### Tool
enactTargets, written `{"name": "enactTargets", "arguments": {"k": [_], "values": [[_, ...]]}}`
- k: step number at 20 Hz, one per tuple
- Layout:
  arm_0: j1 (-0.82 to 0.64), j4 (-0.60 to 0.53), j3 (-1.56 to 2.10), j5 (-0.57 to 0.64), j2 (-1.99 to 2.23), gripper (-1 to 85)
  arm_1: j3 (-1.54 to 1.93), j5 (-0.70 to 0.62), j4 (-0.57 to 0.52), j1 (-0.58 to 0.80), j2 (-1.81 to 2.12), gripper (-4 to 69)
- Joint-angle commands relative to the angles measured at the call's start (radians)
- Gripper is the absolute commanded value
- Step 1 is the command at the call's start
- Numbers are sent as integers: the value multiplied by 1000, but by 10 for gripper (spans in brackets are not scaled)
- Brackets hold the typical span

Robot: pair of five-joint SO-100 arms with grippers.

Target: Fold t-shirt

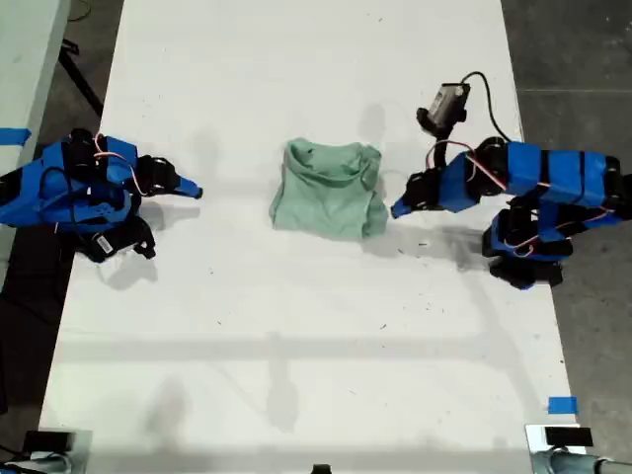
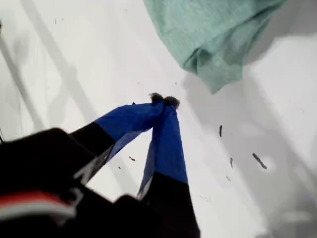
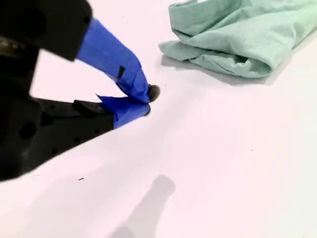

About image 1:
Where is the pale green t-shirt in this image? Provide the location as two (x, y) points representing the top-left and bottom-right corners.
(269, 139), (390, 242)

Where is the black stand leg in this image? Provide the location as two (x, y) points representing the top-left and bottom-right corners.
(57, 41), (106, 118)

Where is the blue tape strip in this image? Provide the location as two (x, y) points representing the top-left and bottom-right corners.
(0, 126), (32, 146)
(547, 395), (579, 415)

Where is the pale side table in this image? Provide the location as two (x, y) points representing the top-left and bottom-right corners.
(0, 0), (71, 292)

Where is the small black box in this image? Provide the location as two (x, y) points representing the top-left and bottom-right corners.
(544, 427), (593, 448)
(23, 431), (76, 453)

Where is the grey blue clamp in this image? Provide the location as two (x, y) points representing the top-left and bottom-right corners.
(0, 452), (70, 474)
(531, 449), (632, 474)

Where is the black grey camera box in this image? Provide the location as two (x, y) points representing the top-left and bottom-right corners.
(416, 82), (471, 137)

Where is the black camera box white label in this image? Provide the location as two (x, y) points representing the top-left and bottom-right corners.
(86, 229), (132, 263)

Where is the black camera cable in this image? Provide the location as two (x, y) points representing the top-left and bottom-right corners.
(458, 71), (514, 143)

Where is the green cable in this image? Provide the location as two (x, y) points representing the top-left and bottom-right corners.
(67, 0), (96, 23)

